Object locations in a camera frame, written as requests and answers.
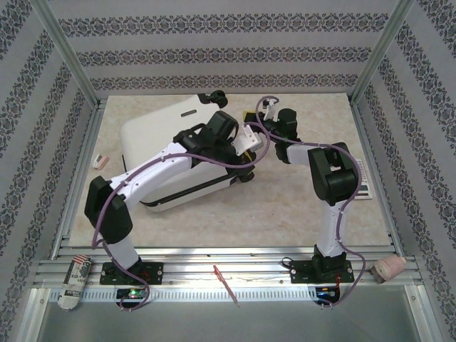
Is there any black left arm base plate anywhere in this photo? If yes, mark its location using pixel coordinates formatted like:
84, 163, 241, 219
99, 261, 164, 286

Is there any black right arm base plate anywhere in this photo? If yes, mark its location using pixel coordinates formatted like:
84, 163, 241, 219
290, 259, 353, 285

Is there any pink cylindrical roll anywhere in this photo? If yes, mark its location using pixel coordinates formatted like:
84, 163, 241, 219
370, 254, 407, 284

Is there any left controller board green light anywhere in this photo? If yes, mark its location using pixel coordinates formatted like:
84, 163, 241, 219
116, 288, 147, 300

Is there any newspaper print roll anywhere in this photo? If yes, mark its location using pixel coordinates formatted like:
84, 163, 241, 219
57, 254, 93, 313

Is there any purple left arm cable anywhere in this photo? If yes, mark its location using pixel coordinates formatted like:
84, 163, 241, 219
91, 120, 274, 313

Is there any white calculator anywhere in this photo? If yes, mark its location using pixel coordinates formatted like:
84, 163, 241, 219
356, 159, 374, 200

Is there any red pen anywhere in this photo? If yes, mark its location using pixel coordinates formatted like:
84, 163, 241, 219
212, 265, 240, 307

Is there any white hard-shell suitcase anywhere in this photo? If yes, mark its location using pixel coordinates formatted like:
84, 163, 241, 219
120, 90, 257, 214

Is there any slotted metal cable rail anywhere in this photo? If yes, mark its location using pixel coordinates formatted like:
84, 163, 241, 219
49, 287, 318, 303

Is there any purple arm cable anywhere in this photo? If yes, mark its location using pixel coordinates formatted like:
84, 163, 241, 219
255, 95, 367, 309
91, 120, 274, 313

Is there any aluminium frame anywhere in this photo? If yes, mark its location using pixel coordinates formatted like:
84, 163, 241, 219
21, 0, 439, 342

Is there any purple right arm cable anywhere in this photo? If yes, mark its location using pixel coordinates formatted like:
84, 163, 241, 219
255, 95, 367, 309

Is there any small pink white device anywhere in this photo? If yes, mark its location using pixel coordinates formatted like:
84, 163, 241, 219
91, 153, 108, 172

